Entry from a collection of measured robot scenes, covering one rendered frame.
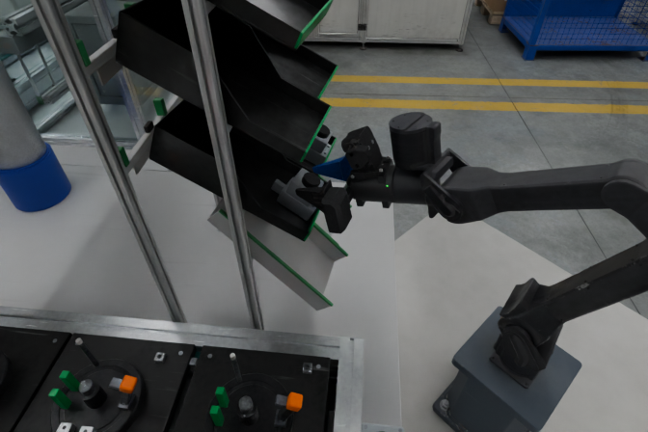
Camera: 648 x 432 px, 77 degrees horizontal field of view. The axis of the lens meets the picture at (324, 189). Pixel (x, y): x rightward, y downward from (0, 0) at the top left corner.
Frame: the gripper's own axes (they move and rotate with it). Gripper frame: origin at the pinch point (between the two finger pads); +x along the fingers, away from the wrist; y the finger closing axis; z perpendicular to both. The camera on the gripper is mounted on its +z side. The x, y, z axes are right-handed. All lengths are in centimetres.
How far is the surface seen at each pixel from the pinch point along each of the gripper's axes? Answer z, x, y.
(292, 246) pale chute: -17.7, 12.0, -2.3
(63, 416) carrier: -22, 36, 37
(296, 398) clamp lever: -22.0, -0.7, 24.2
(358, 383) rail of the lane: -33.9, -4.4, 13.2
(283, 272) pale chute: -16.7, 9.6, 5.7
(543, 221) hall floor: -133, -41, -163
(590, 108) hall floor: -133, -77, -316
